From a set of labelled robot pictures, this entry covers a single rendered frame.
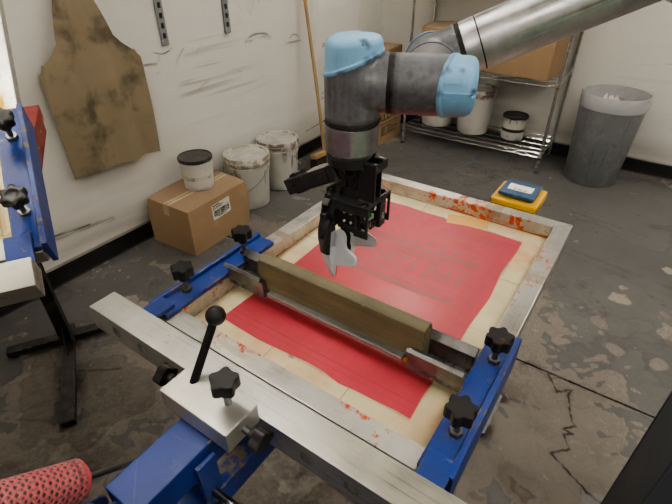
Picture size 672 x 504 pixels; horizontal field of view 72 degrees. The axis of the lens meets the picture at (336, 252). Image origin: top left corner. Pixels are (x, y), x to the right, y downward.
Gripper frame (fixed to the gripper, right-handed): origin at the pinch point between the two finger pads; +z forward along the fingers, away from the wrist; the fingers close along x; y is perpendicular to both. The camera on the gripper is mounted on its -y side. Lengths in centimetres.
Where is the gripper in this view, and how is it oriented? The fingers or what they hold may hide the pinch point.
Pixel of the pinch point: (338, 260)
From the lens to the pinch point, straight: 78.2
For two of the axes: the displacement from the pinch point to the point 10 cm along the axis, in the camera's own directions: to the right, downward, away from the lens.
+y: 8.4, 3.2, -4.5
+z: 0.0, 8.2, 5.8
